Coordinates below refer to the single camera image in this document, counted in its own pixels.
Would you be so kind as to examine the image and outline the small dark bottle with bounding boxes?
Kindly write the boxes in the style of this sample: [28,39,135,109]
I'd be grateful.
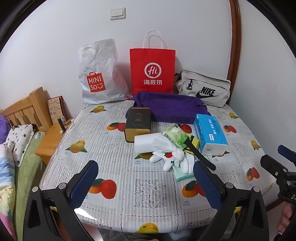
[58,117,67,135]

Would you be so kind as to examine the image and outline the purple towel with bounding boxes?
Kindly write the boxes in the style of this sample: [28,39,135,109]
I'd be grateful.
[125,91,211,124]

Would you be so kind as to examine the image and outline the wooden headboard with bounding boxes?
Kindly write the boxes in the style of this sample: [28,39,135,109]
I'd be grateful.
[0,87,52,132]

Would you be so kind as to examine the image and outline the white plastic shopping bag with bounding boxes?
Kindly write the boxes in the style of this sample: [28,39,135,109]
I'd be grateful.
[78,39,132,105]

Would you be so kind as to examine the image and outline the blue tissue pack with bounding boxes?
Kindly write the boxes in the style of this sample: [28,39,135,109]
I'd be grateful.
[193,113,228,155]

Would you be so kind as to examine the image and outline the wooden door frame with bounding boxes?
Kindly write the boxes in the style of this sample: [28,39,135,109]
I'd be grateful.
[227,0,242,80]

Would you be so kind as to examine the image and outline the dark green tin box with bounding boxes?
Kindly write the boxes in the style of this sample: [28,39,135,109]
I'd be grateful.
[124,107,152,142]

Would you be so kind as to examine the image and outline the white printed gloves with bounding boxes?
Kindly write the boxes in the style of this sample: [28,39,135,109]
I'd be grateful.
[149,146,196,174]

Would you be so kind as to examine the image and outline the light green wipes packet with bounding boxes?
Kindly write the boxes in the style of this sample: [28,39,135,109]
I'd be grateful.
[162,124,192,149]

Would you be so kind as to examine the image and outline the patterned book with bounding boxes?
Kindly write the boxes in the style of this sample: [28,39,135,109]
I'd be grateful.
[47,96,66,124]

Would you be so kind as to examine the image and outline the grey waist bag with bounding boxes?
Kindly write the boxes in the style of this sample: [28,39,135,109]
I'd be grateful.
[175,70,232,108]

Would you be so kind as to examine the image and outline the colourful quilt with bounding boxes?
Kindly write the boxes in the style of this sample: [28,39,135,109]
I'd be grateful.
[0,144,18,241]

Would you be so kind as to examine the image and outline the wooden nightstand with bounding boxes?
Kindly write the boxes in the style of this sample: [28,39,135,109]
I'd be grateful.
[35,118,74,165]

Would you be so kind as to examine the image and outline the fruit print tablecloth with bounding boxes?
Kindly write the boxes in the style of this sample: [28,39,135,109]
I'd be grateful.
[39,102,277,233]

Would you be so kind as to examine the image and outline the red paper bag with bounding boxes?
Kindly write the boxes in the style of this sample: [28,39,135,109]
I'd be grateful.
[129,30,176,95]

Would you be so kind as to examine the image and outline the person's right hand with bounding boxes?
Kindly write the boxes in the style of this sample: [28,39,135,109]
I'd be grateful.
[277,204,295,235]

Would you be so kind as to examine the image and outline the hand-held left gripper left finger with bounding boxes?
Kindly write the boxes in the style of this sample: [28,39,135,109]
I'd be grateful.
[23,160,100,241]

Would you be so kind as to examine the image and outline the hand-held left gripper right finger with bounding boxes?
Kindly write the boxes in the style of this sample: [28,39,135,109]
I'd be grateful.
[193,161,270,241]

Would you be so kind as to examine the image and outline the white wall switch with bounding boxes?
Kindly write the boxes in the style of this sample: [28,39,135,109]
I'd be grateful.
[110,7,126,21]

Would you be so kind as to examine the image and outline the mint green cloth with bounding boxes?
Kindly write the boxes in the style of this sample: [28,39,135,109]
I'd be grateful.
[173,166,195,181]

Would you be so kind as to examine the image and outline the black watch strap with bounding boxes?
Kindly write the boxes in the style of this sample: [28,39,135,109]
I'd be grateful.
[184,136,216,171]

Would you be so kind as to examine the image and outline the purple fleece blanket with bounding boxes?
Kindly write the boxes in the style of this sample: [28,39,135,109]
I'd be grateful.
[0,115,12,144]

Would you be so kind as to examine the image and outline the black and white pillow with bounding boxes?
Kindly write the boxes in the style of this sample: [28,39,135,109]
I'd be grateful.
[3,124,37,167]

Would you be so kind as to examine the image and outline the wooden baseboard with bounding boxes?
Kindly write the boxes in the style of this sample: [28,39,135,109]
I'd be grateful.
[265,199,283,212]

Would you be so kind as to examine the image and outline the green bed sheet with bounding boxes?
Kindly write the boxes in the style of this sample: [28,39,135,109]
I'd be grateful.
[14,132,48,232]

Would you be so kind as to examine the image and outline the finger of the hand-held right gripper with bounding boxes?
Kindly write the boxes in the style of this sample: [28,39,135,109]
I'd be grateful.
[277,145,296,164]
[260,155,289,181]

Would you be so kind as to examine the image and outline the yellow pouch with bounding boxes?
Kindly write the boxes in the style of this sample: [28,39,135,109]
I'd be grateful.
[184,137,200,153]

